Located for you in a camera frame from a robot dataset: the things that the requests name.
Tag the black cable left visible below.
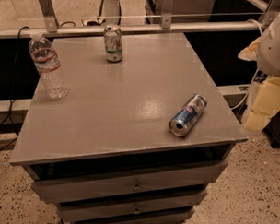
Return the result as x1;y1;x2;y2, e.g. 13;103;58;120
0;24;30;154

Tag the top grey drawer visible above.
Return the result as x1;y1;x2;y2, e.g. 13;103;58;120
31;160;228;204

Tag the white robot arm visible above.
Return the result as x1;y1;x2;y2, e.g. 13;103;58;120
238;14;280;132

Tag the white cable right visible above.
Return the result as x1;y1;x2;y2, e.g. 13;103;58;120
230;18;265;112

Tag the blue pepsi can lying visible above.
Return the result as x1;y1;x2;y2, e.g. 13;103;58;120
168;94;207;136

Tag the metal frame rail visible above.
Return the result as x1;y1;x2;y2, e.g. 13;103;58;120
0;0;280;50

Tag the bottom grey drawer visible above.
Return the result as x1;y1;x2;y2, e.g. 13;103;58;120
73;206;194;224

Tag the grey drawer cabinet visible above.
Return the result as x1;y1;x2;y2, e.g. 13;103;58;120
7;27;252;224

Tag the green white 7up can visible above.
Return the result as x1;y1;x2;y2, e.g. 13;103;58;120
104;24;123;63

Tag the grey drawer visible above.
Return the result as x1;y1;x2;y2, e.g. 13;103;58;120
58;186;207;222
31;160;228;204
73;206;194;224

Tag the clear plastic water bottle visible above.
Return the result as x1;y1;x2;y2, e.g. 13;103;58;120
29;31;68;100

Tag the middle grey drawer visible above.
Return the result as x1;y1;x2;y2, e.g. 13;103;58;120
58;186;207;222

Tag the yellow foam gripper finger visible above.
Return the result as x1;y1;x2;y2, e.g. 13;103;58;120
243;76;280;132
238;38;261;62

